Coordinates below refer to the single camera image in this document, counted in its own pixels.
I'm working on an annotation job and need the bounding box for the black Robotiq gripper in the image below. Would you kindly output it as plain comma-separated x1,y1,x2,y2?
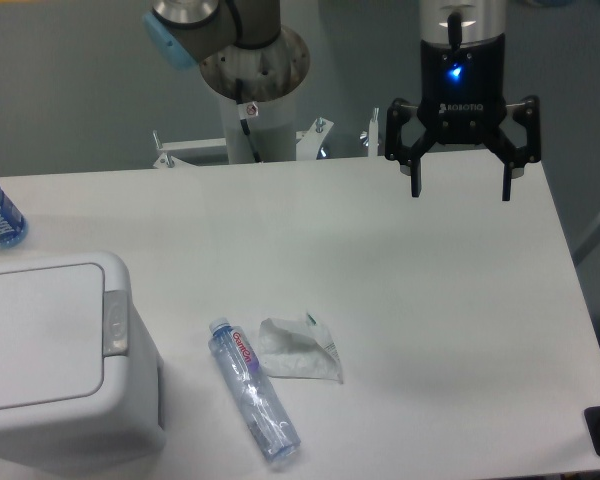
385,34,541,201

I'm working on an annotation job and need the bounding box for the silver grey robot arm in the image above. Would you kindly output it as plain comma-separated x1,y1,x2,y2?
143,1,541,195

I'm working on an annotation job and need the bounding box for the white trash can lid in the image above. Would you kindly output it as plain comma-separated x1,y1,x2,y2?
0,264,104,410

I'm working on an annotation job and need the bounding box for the white trash can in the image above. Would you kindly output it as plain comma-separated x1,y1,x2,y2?
0,252,166,474

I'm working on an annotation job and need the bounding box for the crumpled white plastic wrapper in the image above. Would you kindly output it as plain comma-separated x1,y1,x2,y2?
256,311,344,384

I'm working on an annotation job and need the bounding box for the clear Ganten plastic bottle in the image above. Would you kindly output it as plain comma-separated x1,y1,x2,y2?
208,318,301,463

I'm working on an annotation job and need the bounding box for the grey lid push button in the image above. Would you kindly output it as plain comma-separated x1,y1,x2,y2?
102,290,129,357

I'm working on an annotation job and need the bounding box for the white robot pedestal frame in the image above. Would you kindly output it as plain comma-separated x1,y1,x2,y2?
151,89,386,169

